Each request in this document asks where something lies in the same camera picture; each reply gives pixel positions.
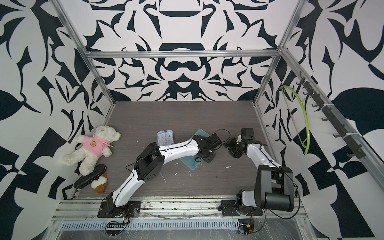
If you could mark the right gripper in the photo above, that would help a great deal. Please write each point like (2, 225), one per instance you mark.
(230, 142)

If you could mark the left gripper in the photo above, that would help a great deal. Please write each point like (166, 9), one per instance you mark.
(209, 159)

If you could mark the teal ruler set case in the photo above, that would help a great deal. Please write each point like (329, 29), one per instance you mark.
(192, 162)

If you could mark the blue geometry set case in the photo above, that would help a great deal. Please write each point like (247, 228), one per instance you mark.
(165, 138)

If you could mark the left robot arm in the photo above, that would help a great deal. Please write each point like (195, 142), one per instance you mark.
(150, 162)

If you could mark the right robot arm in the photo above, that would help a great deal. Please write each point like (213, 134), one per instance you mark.
(274, 187)

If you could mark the black yellow connector right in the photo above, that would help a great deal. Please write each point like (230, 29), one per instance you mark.
(246, 228)

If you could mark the black glasses case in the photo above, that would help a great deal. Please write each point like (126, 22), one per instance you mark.
(84, 181)

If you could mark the white teddy bear pink shirt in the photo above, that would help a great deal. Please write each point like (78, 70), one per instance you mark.
(92, 148)

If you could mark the small brown white plush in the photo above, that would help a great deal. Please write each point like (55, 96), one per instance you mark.
(99, 185)

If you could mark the black hook rack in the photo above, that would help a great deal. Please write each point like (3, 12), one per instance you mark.
(333, 116)

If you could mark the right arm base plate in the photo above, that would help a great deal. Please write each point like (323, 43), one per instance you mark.
(234, 208)

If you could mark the green tube on wall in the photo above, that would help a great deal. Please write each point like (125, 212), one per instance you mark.
(306, 142)

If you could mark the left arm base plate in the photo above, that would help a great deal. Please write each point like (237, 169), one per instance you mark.
(126, 209)

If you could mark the aluminium frame rail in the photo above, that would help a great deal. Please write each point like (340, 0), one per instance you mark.
(152, 208)

